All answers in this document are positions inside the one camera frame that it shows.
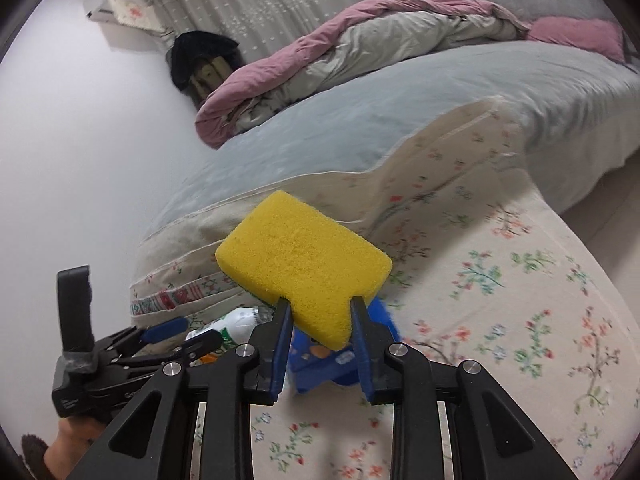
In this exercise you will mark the pink pillow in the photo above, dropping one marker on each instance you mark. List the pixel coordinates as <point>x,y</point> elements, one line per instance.
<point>575,35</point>

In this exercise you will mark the pink beige duvet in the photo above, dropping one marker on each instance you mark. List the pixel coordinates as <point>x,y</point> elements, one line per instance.
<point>300,55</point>

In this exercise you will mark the brown wooden furniture piece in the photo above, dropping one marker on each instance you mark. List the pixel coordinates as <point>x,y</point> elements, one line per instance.
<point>207,80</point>

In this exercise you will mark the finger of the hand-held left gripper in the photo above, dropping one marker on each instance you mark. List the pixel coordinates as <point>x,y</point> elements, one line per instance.
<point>165,331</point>
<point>202,343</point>

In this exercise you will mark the white air conditioner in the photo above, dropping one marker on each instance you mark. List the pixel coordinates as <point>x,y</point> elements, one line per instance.
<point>97,7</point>

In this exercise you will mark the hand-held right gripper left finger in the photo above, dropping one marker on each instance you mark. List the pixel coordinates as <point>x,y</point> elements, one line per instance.
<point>280,355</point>

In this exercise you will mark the yellow sponge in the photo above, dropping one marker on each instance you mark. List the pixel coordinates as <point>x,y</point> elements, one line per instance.
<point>300,255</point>

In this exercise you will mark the person's left hand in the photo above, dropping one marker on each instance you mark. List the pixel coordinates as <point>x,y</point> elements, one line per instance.
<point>70,442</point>

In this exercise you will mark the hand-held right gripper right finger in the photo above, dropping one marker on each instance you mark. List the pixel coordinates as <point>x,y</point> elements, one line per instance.
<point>362,355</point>

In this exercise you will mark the grey bed sheet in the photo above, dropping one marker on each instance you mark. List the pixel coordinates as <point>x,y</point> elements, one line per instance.
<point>350,125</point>

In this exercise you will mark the grey patterned curtain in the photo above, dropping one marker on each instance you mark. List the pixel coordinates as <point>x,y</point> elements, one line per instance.
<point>280,5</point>

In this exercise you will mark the floral bed mattress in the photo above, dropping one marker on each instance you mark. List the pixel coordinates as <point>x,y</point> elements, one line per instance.
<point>500,260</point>

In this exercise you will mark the white green plastic bottle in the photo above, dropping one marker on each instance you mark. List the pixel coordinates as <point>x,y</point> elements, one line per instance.
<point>240,322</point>

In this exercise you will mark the black cloth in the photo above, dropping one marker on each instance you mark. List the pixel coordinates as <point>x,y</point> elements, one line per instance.
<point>200,50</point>

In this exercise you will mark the blue snack wrapper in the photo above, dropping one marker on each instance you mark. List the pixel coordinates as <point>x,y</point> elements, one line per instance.
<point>325,367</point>

